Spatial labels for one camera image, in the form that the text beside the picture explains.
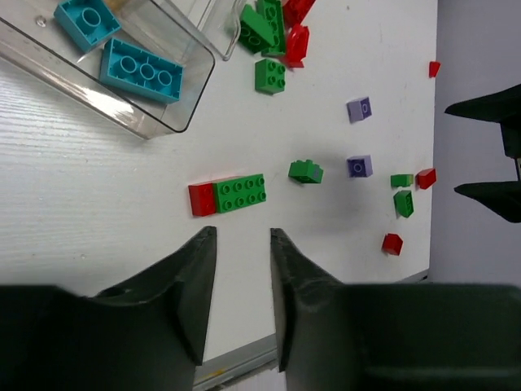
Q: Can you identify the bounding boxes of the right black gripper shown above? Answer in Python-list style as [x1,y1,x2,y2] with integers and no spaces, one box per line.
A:
[444,85,521,223]

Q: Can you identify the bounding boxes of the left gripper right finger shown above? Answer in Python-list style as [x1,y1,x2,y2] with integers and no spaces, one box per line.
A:
[270,228,520,390]

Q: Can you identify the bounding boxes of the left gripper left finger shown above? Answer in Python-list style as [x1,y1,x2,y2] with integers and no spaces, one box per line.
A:
[1,226,217,390]

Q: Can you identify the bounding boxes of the red square lego brick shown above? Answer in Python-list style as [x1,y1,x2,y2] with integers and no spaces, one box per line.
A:
[382,233,404,256]

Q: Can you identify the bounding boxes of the purple lego brick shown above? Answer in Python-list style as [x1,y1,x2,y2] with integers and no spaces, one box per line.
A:
[346,97,372,123]
[346,155,373,178]

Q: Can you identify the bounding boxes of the green 2x2 lego brick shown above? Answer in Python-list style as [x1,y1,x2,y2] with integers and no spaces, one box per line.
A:
[255,59,286,94]

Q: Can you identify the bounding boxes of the cyan 2x4 lego brick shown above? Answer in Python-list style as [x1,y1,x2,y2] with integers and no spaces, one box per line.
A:
[99,38,184,104]

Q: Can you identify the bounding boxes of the green sloped lego brick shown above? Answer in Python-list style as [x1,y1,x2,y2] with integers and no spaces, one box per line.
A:
[239,4,274,54]

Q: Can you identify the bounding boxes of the cyan 2x2 lego brick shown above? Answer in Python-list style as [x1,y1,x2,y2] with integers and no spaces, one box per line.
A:
[53,0,121,53]

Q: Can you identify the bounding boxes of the red 2x4 lego brick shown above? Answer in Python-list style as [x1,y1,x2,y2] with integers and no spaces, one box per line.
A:
[282,0,315,26]

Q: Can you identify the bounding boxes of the small red lego right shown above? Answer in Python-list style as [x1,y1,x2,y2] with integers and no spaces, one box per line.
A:
[416,168,437,190]

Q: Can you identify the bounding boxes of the small red lego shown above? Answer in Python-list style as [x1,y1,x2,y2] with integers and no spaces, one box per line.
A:
[428,61,440,78]
[416,168,437,190]

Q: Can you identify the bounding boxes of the small red lego far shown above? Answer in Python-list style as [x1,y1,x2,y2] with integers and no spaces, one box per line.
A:
[428,61,440,78]

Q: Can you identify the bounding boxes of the red lego under green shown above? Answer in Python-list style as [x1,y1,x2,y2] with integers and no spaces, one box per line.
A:
[188,176,239,217]

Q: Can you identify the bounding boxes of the green 2x4 lego on red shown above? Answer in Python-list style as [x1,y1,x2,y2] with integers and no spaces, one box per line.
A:
[212,174,267,213]

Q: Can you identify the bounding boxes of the red round lego piece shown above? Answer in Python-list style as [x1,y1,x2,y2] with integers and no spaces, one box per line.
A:
[282,24,309,68]

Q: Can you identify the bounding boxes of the green 2x4 lego flat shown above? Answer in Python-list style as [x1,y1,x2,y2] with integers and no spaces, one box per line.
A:
[256,0,287,57]

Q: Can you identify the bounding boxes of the clear plastic container upper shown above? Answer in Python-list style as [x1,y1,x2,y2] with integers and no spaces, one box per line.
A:
[160,0,246,61]

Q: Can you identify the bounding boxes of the clear plastic container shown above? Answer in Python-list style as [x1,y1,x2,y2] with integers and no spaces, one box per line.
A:
[1,1,216,139]
[160,0,246,61]

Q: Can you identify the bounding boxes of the clear plastic container lower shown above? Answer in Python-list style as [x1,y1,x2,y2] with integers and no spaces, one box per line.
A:
[1,1,216,139]

